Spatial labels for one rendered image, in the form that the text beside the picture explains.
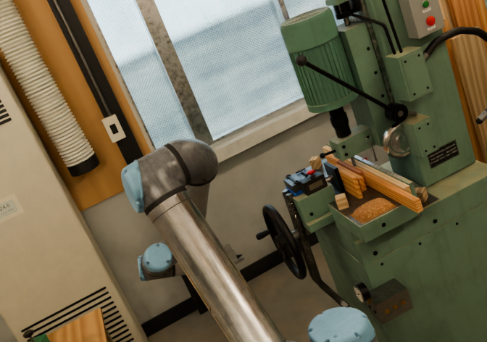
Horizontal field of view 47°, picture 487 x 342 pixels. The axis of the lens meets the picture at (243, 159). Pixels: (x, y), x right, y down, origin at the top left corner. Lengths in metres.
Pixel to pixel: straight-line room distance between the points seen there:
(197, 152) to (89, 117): 1.65
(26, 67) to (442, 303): 2.02
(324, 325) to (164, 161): 0.55
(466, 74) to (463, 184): 1.50
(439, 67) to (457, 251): 0.63
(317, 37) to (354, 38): 0.14
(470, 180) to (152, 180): 1.15
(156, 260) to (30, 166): 1.05
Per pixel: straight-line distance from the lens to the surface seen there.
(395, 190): 1.81
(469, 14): 3.61
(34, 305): 2.97
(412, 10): 1.87
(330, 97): 1.86
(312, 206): 1.92
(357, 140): 1.98
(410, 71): 1.85
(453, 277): 2.13
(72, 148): 2.84
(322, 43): 1.81
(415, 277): 2.04
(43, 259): 2.87
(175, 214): 1.33
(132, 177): 1.34
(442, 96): 2.03
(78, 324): 2.79
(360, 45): 1.89
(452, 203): 2.02
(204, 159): 1.40
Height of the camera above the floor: 1.76
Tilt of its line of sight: 19 degrees down
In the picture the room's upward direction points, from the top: 22 degrees counter-clockwise
